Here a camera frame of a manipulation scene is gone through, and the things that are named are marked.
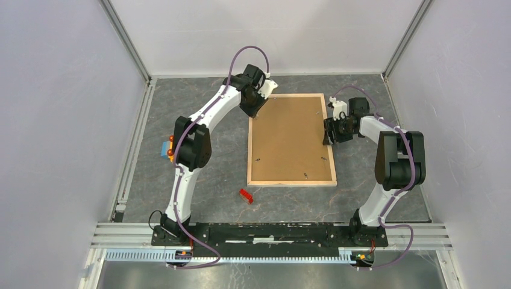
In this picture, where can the white wooden picture frame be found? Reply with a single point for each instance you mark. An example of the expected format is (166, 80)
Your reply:
(285, 143)

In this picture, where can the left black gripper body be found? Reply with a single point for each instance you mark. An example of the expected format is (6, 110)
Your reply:
(252, 106)

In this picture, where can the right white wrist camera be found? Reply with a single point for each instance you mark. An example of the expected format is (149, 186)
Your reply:
(339, 108)

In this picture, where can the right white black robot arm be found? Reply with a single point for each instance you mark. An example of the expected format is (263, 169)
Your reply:
(399, 162)

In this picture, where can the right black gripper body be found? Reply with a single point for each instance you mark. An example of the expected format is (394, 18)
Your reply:
(341, 129)

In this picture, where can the slotted cable duct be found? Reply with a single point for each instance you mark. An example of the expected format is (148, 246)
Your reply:
(184, 257)

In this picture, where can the aluminium rail frame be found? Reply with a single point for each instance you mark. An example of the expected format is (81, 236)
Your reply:
(419, 255)

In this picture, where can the orange blue toy block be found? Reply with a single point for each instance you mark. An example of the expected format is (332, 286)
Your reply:
(167, 151)

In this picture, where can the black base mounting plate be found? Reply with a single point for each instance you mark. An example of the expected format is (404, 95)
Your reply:
(260, 240)

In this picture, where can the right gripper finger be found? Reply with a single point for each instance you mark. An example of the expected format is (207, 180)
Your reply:
(327, 132)
(334, 139)

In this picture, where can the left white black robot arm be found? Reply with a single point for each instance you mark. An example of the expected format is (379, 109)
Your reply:
(192, 147)

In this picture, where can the red toy brick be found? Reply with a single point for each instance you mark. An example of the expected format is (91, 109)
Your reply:
(246, 196)

